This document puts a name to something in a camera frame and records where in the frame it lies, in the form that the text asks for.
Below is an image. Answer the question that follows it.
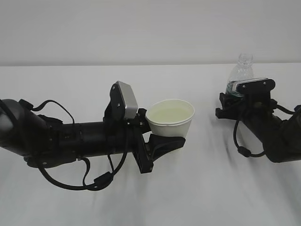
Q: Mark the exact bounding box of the clear green-label water bottle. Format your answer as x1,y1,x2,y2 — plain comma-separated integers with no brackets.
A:
226,53,254,97

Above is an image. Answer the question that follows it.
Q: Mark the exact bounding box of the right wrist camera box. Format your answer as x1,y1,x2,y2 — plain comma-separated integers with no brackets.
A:
232,78,276,95

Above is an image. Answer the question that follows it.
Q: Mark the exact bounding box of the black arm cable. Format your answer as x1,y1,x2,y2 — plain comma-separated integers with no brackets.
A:
232,103,297,159
28,100,129,192

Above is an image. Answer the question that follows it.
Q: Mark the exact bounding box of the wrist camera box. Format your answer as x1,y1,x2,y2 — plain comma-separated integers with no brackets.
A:
110,81,138,121
232,78,276,95

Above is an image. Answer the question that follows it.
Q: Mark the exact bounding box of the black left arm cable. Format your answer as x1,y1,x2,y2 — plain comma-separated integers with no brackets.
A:
28,100,129,192

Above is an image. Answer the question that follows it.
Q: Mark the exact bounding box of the white paper cup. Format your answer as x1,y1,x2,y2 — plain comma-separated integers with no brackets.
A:
145,98,196,156

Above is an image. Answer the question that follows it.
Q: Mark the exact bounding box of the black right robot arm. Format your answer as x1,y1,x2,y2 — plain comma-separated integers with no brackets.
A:
215,92,301,163

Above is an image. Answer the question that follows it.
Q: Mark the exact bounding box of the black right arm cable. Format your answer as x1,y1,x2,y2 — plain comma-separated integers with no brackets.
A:
232,103,297,159

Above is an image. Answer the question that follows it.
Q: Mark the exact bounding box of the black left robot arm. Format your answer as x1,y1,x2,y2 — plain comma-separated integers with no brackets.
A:
0,99,185,174

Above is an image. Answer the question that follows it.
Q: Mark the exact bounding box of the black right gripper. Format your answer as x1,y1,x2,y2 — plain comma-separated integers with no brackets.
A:
215,93,254,120

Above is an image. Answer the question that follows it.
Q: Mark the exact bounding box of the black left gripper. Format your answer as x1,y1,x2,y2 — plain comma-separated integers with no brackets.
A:
127,108,186,174

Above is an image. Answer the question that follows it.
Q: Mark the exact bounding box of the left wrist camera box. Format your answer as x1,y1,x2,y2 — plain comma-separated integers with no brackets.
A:
110,81,138,121

